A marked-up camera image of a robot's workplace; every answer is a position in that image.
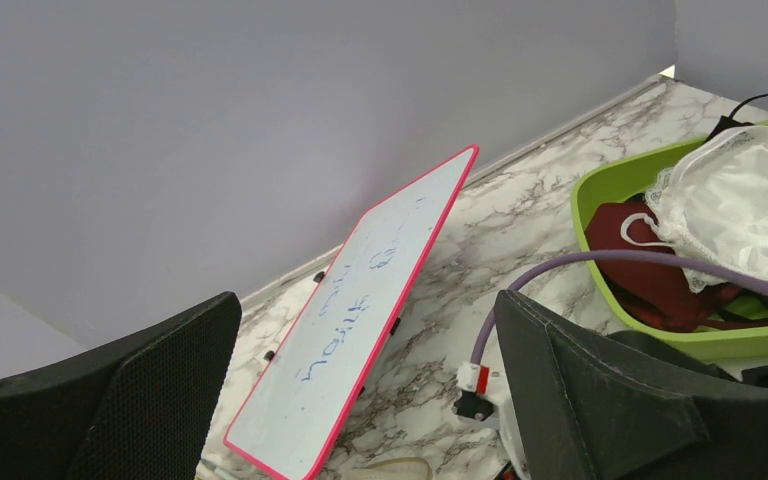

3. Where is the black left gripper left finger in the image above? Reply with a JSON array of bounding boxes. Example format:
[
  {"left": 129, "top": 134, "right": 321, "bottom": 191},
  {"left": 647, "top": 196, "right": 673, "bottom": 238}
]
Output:
[{"left": 0, "top": 292, "right": 242, "bottom": 479}]

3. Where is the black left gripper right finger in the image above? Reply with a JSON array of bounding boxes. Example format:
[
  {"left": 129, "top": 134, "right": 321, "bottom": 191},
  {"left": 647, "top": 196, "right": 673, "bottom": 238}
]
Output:
[{"left": 493, "top": 290, "right": 768, "bottom": 479}]

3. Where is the dark red bra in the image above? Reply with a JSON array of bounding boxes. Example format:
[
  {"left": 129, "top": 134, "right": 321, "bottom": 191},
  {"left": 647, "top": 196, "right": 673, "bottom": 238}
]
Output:
[{"left": 585, "top": 202, "right": 768, "bottom": 333}]

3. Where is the cream mesh laundry bag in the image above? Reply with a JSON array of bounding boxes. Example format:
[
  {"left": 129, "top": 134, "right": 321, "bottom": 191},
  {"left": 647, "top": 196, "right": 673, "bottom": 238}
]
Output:
[{"left": 341, "top": 457, "right": 435, "bottom": 480}]

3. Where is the red framed whiteboard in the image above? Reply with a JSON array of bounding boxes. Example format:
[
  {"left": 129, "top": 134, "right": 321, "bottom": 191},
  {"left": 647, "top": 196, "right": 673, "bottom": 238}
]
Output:
[{"left": 223, "top": 145, "right": 479, "bottom": 479}]

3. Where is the green plastic basin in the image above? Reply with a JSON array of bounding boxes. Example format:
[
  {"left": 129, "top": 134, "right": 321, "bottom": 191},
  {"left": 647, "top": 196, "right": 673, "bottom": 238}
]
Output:
[{"left": 571, "top": 117, "right": 768, "bottom": 360}]

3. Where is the white cloth garment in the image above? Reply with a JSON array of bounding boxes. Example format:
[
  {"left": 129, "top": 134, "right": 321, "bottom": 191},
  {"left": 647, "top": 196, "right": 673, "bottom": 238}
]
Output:
[{"left": 619, "top": 125, "right": 768, "bottom": 281}]

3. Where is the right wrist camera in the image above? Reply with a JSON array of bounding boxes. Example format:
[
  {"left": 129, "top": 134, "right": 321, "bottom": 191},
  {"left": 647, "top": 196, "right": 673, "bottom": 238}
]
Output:
[{"left": 453, "top": 362, "right": 530, "bottom": 479}]

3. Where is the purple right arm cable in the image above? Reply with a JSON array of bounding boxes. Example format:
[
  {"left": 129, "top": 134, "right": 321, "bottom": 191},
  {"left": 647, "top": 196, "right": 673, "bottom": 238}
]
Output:
[{"left": 468, "top": 248, "right": 768, "bottom": 367}]

